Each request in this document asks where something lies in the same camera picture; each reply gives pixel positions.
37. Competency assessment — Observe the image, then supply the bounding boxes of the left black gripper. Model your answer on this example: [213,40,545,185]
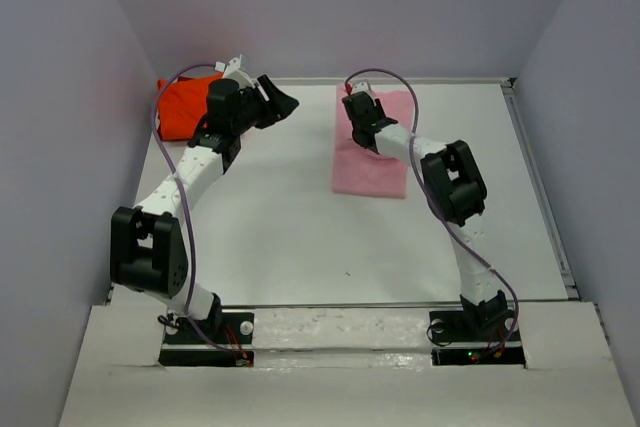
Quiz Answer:
[231,76,299,136]

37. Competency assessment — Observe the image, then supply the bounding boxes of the pink t shirt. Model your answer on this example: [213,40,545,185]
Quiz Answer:
[331,85,408,199]

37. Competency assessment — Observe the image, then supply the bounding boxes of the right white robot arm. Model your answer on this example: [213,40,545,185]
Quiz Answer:
[342,90,509,341]

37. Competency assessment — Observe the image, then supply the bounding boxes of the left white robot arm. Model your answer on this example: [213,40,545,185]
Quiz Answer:
[110,75,299,342]

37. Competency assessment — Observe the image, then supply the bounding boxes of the folded orange t shirt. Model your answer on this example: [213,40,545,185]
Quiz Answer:
[158,74,221,141]

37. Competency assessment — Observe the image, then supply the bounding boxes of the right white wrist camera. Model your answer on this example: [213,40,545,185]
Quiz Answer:
[344,80,375,98]

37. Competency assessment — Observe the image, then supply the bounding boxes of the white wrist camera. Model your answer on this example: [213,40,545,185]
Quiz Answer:
[344,80,375,98]
[214,54,254,89]

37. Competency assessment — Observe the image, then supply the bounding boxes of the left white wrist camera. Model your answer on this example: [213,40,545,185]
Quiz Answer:
[214,54,254,89]

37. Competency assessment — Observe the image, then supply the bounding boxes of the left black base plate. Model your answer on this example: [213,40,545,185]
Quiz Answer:
[157,310,255,368]

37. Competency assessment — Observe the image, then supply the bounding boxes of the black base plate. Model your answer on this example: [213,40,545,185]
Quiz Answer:
[157,310,255,368]
[426,310,526,367]

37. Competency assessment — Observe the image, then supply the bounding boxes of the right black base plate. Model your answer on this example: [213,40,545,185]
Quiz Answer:
[426,310,526,367]

